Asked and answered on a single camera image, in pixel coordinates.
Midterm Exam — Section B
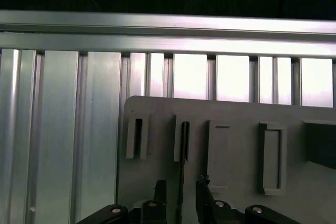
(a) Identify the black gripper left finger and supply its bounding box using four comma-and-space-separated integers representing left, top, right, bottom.
77, 179, 167, 224

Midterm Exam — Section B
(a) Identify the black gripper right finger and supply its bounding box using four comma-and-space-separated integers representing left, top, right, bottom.
195, 175, 302, 224

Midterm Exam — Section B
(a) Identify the blue RAM stick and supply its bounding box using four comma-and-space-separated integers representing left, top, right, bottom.
177, 120, 190, 209

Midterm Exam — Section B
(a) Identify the grey parts rack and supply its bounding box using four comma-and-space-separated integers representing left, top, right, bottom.
117, 94, 336, 224

